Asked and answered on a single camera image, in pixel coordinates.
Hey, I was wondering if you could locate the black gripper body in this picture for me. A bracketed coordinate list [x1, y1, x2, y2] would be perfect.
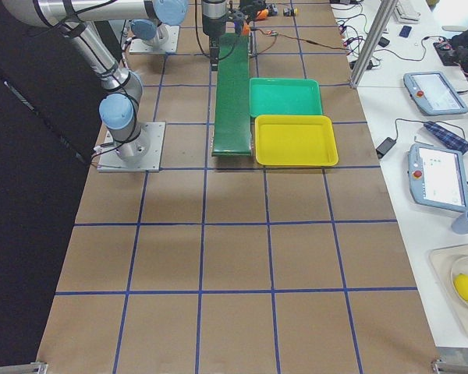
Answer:
[201, 0, 228, 43]

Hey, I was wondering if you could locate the plain orange cylinder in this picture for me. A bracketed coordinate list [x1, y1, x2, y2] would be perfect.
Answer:
[240, 23, 250, 36]

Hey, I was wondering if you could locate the orange cylinder labelled 4680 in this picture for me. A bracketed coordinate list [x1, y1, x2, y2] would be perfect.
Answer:
[255, 9, 269, 21]

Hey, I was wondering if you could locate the yellow push button switch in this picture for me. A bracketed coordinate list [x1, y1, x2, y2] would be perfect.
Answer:
[267, 4, 278, 16]

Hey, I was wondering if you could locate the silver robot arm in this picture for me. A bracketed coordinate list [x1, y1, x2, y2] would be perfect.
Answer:
[2, 1, 188, 163]
[130, 1, 240, 71]

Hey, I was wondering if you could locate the motor speed controller board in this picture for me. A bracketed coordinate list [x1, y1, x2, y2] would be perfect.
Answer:
[265, 30, 278, 37]

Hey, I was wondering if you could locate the green plastic tray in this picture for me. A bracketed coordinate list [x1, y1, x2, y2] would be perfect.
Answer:
[249, 78, 323, 118]

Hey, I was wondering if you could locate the green conveyor belt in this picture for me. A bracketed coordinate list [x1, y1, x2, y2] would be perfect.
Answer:
[211, 33, 252, 157]

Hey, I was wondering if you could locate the yellow plastic tray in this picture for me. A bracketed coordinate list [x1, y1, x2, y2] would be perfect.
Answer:
[254, 115, 339, 167]

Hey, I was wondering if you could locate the black power adapter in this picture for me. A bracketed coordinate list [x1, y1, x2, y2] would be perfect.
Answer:
[375, 137, 396, 159]

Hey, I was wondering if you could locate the upper teach pendant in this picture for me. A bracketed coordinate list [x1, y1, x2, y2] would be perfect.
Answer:
[403, 71, 468, 116]

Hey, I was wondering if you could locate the teach pendant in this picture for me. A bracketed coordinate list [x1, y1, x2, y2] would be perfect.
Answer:
[403, 71, 468, 116]
[408, 143, 468, 212]

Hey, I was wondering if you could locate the lower teach pendant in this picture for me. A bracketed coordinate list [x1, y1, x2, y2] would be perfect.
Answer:
[408, 143, 468, 212]

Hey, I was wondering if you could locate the blue plaid cloth pouch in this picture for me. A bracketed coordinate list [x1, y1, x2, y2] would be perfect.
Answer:
[424, 121, 468, 153]

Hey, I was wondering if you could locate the beige tray with bowl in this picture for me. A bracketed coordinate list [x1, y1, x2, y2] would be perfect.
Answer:
[429, 244, 468, 337]

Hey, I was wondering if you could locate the yellow lemon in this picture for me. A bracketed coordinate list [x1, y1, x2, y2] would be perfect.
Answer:
[453, 273, 468, 302]

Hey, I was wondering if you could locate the red black wire pair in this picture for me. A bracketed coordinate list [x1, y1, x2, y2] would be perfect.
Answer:
[250, 26, 352, 59]

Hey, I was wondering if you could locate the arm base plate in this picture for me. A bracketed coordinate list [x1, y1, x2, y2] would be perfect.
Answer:
[97, 122, 165, 172]
[129, 19, 179, 55]

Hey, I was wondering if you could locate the aluminium frame post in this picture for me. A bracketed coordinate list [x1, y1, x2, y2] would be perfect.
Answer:
[350, 0, 396, 88]

